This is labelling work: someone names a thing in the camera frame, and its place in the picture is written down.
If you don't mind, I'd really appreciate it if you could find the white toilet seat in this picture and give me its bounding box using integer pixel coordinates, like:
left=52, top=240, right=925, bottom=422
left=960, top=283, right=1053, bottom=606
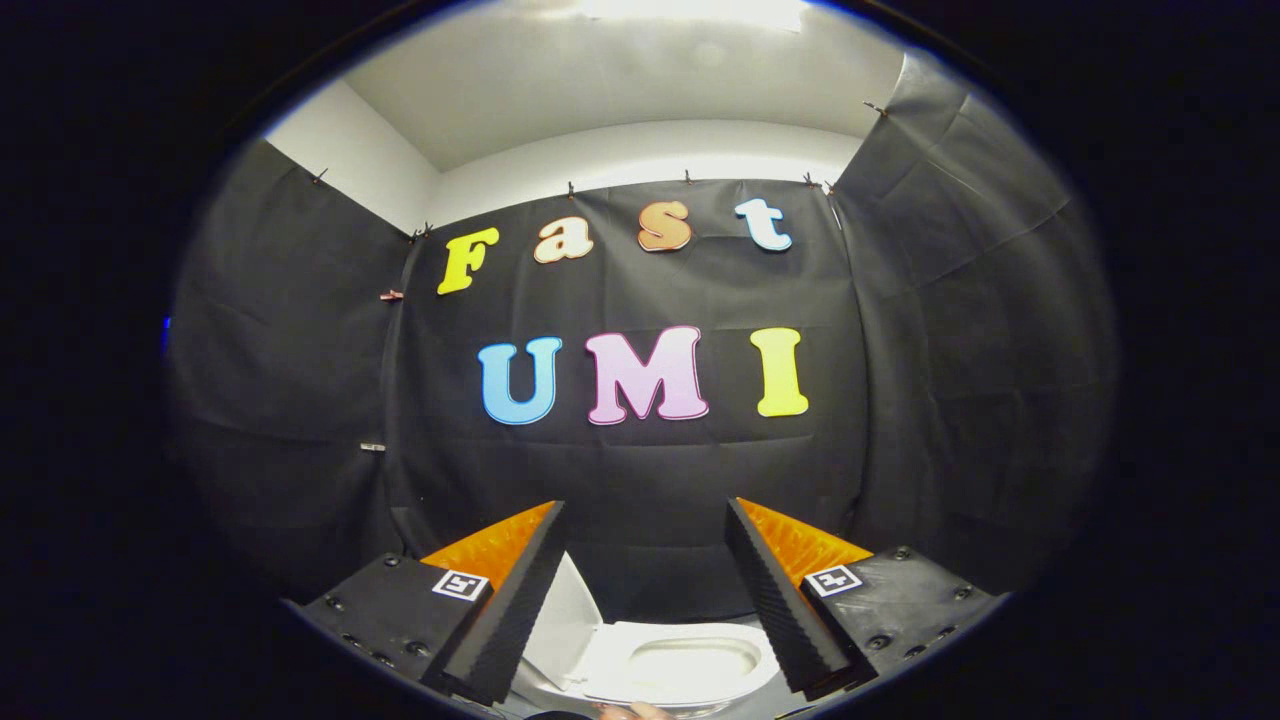
left=582, top=621, right=782, bottom=707

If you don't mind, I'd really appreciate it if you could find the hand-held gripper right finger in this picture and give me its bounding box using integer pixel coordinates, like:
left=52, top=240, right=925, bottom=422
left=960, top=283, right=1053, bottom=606
left=724, top=497, right=1006, bottom=701

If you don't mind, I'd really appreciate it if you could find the black backdrop cloth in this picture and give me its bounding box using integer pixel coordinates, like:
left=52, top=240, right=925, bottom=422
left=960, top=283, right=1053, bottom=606
left=165, top=48, right=1119, bottom=623

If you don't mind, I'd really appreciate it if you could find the white toilet bowl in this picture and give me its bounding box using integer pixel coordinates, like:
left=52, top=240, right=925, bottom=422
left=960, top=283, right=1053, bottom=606
left=510, top=640, right=786, bottom=717

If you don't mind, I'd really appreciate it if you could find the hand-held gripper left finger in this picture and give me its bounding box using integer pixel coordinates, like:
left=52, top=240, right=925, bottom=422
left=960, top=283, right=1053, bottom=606
left=298, top=500, right=568, bottom=707

